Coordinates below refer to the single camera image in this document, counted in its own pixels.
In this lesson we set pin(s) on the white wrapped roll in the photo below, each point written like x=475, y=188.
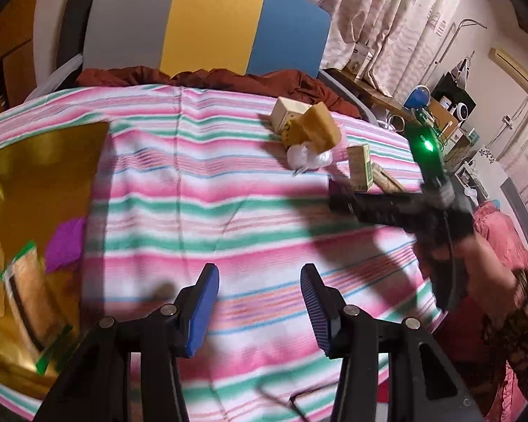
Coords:
x=57, y=78

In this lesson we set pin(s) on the beige patterned curtain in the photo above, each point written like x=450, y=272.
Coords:
x=404, y=35

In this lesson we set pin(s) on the green white small box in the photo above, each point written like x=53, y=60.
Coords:
x=360, y=169

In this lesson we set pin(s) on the yellow smiley sock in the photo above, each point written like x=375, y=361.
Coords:
x=293, y=134

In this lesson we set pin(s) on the grey yellow blue headboard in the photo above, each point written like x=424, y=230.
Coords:
x=173, y=36

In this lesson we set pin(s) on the green edged cracker packet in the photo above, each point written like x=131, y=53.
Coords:
x=43, y=327

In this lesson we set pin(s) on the small cracker packet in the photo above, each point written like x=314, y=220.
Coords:
x=384, y=180

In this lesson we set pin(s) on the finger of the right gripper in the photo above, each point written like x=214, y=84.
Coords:
x=374, y=209

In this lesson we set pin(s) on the purple snack packet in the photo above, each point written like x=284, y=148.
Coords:
x=65, y=248

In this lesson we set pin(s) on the yellow sponge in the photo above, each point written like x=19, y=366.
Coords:
x=320, y=127

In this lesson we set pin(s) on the wooden side desk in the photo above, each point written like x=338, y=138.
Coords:
x=457, y=144

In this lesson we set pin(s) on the clear plastic bottle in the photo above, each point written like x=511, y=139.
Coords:
x=303, y=158

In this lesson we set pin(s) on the cream cardboard box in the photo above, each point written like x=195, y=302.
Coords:
x=285, y=109

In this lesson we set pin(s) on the black rolled mat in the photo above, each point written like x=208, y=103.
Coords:
x=71, y=38

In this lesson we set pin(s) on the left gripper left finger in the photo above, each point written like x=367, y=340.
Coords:
x=94, y=385

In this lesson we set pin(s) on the dark red blanket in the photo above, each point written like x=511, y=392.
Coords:
x=293, y=84

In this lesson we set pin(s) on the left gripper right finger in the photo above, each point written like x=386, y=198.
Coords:
x=423, y=385

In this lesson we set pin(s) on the striped pink green bedspread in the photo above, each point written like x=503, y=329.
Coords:
x=171, y=179

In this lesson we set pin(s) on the person right hand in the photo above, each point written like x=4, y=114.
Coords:
x=491, y=284

